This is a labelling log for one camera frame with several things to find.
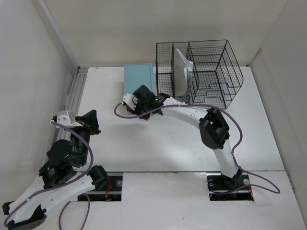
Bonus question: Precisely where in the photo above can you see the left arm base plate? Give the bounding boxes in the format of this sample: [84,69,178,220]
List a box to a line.
[86,173,123,202]

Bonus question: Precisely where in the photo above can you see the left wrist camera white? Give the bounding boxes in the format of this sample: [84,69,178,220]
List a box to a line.
[50,110,82,128]

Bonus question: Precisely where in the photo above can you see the black wire mesh organizer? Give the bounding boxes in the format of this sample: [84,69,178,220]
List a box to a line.
[155,40,244,109]

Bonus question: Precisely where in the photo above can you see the teal mini drawer chest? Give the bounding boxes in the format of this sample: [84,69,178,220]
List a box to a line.
[124,63,156,94]

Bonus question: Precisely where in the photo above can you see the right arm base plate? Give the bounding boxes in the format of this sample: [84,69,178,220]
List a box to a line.
[207,173,254,201]

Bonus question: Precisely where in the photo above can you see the grey eraser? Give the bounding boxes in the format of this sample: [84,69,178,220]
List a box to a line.
[56,110,75,125]

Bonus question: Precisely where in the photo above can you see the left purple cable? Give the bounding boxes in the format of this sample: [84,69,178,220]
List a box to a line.
[4,121,94,230]

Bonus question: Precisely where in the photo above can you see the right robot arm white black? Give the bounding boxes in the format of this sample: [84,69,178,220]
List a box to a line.
[123,85,242,190]

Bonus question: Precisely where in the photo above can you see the aluminium rail frame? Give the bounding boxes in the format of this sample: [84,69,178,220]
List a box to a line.
[51,67,88,147]

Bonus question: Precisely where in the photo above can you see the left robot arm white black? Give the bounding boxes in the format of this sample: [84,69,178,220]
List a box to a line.
[2,110,109,230]

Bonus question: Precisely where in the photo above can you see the white spiral notebook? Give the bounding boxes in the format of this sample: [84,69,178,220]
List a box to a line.
[174,49,194,96]

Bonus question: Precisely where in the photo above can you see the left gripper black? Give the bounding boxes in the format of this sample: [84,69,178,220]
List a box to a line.
[71,109,102,165]

